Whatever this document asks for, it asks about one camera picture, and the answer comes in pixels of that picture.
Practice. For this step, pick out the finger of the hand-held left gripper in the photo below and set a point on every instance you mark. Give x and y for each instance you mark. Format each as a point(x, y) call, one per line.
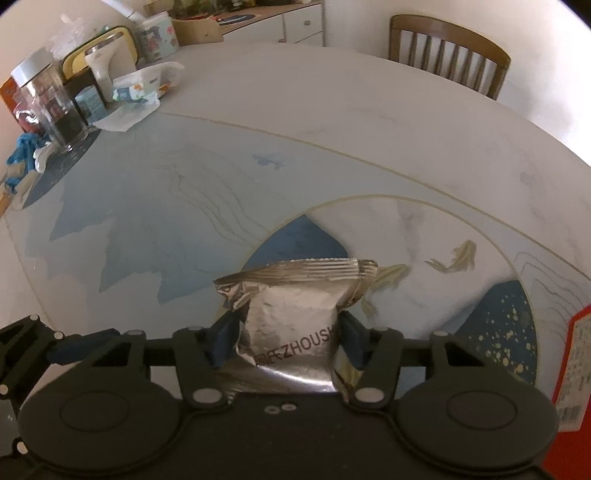
point(10, 434)
point(83, 348)

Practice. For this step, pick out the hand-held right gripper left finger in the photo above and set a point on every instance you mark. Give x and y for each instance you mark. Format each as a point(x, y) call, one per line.
point(224, 341)

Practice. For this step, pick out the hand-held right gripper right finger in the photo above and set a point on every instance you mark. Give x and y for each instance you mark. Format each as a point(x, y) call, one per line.
point(352, 341)

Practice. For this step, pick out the gold foil packet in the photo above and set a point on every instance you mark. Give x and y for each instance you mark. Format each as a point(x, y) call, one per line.
point(291, 318)

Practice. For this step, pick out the red cardboard box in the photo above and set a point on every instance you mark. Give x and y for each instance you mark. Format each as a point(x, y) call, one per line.
point(575, 369)

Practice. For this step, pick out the blue cloth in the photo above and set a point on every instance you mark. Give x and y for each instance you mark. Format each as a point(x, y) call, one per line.
point(23, 150)

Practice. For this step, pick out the white tissue sheet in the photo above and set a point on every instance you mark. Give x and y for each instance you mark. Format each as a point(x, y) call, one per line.
point(127, 115)

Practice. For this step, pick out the glass jar with grey lid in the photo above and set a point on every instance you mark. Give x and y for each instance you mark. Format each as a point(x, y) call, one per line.
point(51, 106)

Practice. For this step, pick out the small blue carton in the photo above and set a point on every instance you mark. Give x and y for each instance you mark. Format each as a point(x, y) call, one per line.
point(90, 104)

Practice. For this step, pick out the white tissue pack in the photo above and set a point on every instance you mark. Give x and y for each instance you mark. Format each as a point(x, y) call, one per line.
point(143, 83)

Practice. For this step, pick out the yellow rimmed container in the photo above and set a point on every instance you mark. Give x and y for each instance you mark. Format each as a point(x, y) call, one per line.
point(76, 60)

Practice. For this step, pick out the brown wooden chair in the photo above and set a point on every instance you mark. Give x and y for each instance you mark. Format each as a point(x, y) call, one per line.
point(450, 55)

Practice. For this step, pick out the white sideboard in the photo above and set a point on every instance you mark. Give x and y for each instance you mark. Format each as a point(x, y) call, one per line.
point(277, 23)

